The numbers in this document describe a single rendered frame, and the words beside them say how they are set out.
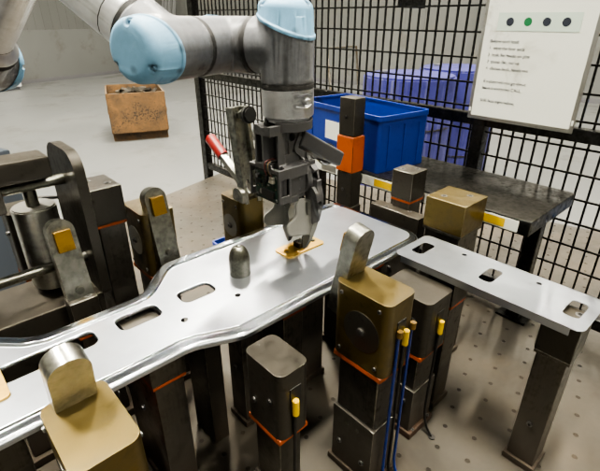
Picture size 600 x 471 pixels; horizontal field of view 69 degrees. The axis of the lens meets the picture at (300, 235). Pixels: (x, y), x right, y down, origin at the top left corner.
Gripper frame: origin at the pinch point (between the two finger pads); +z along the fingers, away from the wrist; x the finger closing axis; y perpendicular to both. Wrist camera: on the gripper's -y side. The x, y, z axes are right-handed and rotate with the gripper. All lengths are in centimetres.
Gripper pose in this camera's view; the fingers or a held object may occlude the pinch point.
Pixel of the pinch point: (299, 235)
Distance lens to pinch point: 74.8
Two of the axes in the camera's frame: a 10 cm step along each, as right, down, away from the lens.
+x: 6.8, 3.3, -6.6
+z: 0.1, 8.9, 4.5
